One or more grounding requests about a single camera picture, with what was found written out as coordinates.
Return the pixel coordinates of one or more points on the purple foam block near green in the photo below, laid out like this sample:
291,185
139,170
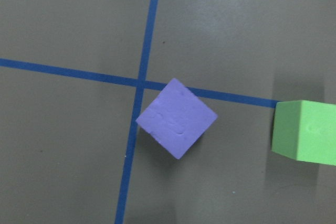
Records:
176,118

